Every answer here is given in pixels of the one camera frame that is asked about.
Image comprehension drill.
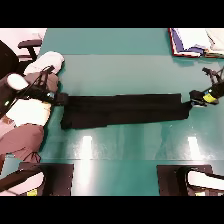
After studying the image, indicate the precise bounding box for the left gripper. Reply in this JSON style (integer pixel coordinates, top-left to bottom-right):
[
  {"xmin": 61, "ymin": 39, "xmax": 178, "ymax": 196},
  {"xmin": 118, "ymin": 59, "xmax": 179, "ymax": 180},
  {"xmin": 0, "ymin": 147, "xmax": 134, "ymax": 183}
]
[{"xmin": 53, "ymin": 92, "xmax": 70, "ymax": 107}]

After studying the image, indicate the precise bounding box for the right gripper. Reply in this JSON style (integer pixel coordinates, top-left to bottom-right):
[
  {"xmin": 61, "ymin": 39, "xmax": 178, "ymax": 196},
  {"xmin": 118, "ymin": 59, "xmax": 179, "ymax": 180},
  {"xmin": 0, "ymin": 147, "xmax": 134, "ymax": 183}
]
[{"xmin": 188, "ymin": 89, "xmax": 209, "ymax": 107}]

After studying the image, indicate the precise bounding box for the black garment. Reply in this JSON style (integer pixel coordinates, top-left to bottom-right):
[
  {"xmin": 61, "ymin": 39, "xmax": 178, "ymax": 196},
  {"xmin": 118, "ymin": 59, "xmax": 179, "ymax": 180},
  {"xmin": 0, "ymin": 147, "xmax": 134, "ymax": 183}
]
[{"xmin": 60, "ymin": 93, "xmax": 193, "ymax": 131}]

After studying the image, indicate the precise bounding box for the grey-brown garment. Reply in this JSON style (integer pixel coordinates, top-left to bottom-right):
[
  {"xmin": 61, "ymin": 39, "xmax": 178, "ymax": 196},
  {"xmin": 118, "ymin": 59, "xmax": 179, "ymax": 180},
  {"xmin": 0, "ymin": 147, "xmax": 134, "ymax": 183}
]
[{"xmin": 24, "ymin": 71, "xmax": 61, "ymax": 93}]

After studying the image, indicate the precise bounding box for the white garment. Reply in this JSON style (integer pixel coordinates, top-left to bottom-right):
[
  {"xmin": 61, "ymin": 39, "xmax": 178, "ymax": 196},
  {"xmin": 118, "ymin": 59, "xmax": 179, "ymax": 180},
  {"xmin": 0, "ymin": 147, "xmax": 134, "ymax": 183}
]
[
  {"xmin": 174, "ymin": 28, "xmax": 214, "ymax": 52},
  {"xmin": 5, "ymin": 97, "xmax": 53, "ymax": 128},
  {"xmin": 22, "ymin": 50, "xmax": 66, "ymax": 77}
]

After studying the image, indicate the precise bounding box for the purple garment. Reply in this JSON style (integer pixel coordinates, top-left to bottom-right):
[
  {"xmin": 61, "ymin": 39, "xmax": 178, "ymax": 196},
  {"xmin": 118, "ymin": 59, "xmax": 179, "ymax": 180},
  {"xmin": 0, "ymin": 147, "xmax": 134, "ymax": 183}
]
[{"xmin": 170, "ymin": 28, "xmax": 207, "ymax": 57}]

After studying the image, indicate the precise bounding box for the cream garment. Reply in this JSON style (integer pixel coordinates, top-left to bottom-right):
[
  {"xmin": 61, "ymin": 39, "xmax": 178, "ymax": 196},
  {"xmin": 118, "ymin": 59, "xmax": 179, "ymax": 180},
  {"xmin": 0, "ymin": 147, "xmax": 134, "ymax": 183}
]
[{"xmin": 204, "ymin": 28, "xmax": 224, "ymax": 55}]

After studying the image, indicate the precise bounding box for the black office chair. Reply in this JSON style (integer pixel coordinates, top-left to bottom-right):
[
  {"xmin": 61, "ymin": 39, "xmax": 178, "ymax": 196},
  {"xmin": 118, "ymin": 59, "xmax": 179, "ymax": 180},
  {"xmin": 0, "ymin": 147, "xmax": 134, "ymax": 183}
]
[{"xmin": 0, "ymin": 38, "xmax": 43, "ymax": 81}]

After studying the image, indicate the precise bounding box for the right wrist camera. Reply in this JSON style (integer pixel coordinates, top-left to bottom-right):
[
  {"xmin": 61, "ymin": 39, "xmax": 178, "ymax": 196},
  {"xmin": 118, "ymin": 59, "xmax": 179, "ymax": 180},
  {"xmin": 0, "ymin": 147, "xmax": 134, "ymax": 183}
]
[{"xmin": 201, "ymin": 66, "xmax": 224, "ymax": 85}]

